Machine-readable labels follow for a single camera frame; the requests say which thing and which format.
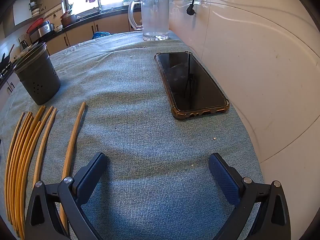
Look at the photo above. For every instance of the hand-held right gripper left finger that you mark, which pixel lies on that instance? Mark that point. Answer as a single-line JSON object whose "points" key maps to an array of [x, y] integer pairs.
{"points": [[92, 175]]}

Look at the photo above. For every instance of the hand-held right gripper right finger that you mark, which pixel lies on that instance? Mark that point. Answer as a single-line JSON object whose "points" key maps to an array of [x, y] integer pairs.
{"points": [[225, 180]]}

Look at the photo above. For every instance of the bunch of bamboo chopsticks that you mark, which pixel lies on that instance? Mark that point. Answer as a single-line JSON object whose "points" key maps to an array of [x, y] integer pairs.
{"points": [[17, 155]]}

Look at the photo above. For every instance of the dark grey perforated utensil holder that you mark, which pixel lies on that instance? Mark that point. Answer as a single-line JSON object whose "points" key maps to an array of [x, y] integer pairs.
{"points": [[40, 80]]}

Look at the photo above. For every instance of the brown pot with utensils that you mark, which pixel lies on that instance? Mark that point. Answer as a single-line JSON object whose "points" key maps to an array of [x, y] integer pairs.
{"points": [[68, 20]]}

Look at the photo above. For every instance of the grey-blue table cloth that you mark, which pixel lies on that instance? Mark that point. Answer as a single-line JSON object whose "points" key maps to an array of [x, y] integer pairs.
{"points": [[140, 135]]}

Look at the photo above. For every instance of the smartphone in clear case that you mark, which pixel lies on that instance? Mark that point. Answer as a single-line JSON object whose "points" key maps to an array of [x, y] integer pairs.
{"points": [[192, 82]]}

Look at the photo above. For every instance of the blue plastic bag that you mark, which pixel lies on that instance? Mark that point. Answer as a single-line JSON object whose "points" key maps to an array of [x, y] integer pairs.
{"points": [[101, 35]]}

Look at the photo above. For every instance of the beige lower kitchen cabinets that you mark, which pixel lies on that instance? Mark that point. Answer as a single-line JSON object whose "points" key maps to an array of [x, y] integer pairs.
{"points": [[80, 33]]}

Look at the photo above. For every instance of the steel kettle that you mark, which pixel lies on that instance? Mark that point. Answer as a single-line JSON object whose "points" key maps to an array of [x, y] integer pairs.
{"points": [[23, 45]]}

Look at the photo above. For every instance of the silver rice cooker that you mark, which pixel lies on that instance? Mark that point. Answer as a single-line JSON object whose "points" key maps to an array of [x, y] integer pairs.
{"points": [[45, 29]]}

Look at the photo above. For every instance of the black kitchen countertop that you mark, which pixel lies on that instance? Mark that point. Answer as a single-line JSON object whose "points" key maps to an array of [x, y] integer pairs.
{"points": [[87, 17]]}

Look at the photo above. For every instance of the red plastic basin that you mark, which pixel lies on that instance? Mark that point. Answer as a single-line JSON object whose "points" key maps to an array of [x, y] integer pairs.
{"points": [[35, 24]]}

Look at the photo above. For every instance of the clear glass beer mug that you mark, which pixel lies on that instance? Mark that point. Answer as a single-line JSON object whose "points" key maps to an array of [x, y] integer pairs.
{"points": [[155, 17]]}

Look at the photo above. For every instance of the chrome kitchen faucet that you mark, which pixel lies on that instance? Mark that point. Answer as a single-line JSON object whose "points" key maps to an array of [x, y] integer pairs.
{"points": [[99, 3]]}

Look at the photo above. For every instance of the open shelf with bowls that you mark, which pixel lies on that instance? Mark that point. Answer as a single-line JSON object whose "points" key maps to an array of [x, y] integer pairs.
{"points": [[37, 6]]}

